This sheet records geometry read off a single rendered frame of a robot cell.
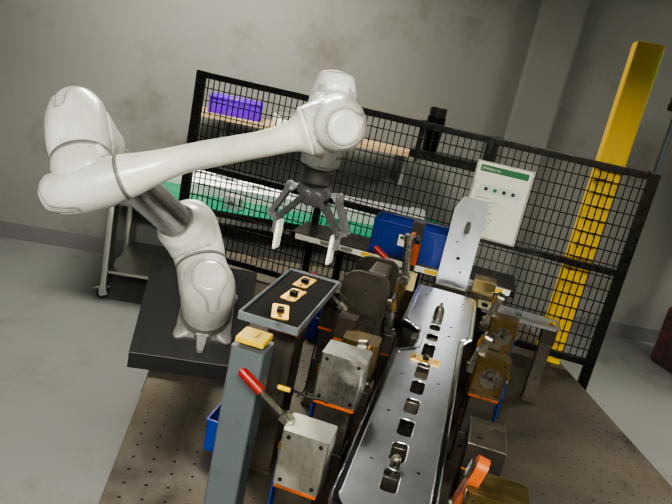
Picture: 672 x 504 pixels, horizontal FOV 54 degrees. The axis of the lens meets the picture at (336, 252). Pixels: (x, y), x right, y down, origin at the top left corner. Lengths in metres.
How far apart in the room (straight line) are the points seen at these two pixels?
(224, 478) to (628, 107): 1.99
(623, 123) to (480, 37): 2.42
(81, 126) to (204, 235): 0.59
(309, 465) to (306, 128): 0.63
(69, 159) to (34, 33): 3.56
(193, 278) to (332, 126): 0.82
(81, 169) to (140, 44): 3.41
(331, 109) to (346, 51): 3.57
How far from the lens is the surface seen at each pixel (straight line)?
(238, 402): 1.37
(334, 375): 1.45
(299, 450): 1.25
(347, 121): 1.24
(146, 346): 2.10
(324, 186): 1.46
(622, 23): 5.39
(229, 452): 1.43
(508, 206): 2.69
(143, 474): 1.69
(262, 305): 1.48
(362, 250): 2.56
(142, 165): 1.46
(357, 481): 1.26
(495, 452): 1.43
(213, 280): 1.89
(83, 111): 1.58
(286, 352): 1.57
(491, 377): 1.84
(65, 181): 1.49
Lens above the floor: 1.72
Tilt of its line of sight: 16 degrees down
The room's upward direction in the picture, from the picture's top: 12 degrees clockwise
